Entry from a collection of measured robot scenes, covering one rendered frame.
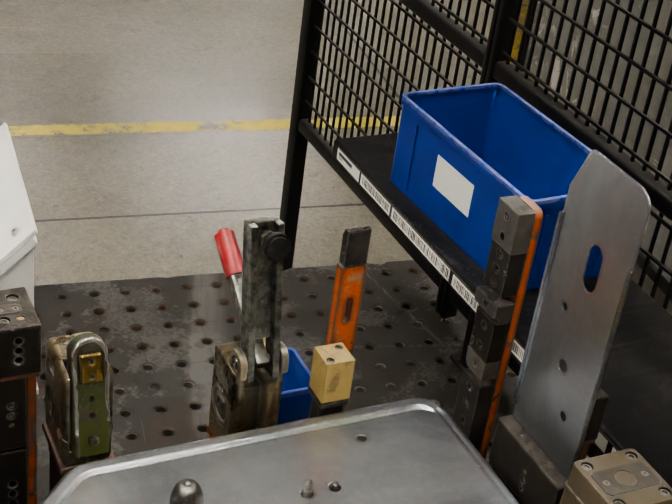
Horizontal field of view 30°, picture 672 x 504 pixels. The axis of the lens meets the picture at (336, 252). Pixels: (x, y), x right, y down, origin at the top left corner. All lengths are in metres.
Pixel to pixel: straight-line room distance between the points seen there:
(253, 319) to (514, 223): 0.31
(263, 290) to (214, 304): 0.76
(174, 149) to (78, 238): 0.62
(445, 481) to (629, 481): 0.18
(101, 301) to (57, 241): 1.49
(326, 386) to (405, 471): 0.12
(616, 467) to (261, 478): 0.35
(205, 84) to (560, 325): 3.27
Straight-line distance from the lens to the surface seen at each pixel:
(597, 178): 1.21
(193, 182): 3.81
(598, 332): 1.24
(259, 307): 1.28
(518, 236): 1.38
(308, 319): 2.01
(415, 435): 1.34
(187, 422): 1.79
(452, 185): 1.60
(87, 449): 1.29
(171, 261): 3.43
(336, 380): 1.32
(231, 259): 1.33
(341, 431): 1.33
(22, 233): 1.69
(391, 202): 1.69
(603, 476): 1.26
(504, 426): 1.38
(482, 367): 1.47
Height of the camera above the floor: 1.84
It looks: 31 degrees down
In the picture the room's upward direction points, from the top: 8 degrees clockwise
